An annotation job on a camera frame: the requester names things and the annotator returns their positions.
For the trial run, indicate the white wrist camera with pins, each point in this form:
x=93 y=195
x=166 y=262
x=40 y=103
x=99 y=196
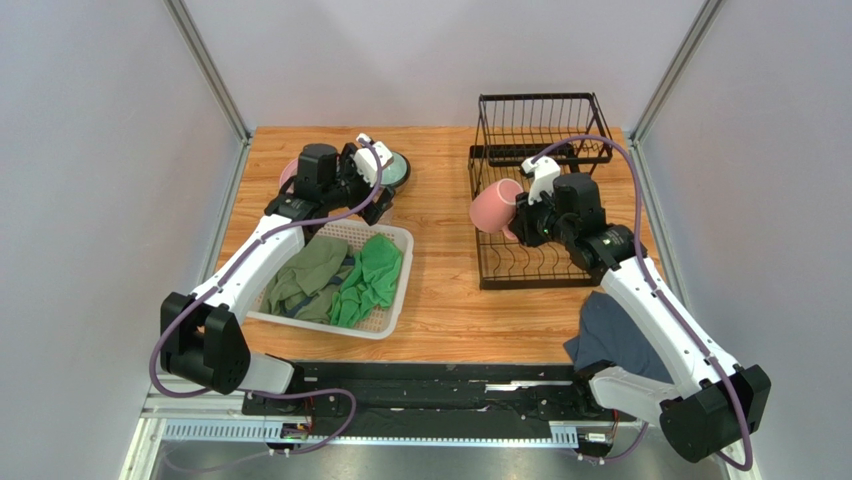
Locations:
x=543 y=171
x=371 y=158

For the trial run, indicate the clear glass cup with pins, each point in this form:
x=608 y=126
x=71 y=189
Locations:
x=387 y=214

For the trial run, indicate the white plastic basket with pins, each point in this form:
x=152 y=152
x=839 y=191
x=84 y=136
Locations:
x=382 y=321

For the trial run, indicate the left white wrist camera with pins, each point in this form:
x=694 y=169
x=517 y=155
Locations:
x=371 y=158

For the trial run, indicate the pink plate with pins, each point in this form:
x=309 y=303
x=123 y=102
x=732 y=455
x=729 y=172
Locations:
x=288 y=175

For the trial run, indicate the pink mug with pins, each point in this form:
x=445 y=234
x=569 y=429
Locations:
x=494 y=208

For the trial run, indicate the brown speckled bowl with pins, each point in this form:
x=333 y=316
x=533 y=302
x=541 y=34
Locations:
x=402 y=171

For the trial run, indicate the light green bowl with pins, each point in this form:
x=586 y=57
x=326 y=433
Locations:
x=387 y=174

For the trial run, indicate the bright green cloth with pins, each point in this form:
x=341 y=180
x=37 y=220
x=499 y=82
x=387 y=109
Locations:
x=372 y=282

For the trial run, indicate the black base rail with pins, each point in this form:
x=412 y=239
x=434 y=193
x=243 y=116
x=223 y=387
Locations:
x=441 y=401

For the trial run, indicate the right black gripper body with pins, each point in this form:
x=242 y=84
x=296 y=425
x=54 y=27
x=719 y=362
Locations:
x=524 y=224

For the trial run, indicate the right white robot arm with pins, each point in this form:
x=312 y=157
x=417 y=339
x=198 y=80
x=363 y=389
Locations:
x=712 y=404

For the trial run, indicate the olive green cloth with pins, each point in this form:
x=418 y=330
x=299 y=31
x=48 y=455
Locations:
x=304 y=287

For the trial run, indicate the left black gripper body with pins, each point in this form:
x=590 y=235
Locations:
x=350 y=189

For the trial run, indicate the dark blue cloth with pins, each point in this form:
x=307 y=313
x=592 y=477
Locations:
x=607 y=333

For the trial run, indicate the black wire dish rack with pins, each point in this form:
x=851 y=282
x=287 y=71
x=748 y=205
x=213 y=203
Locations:
x=511 y=128

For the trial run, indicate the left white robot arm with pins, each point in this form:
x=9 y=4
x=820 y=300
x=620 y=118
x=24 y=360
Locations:
x=201 y=339

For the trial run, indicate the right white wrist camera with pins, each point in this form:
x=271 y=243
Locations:
x=543 y=171

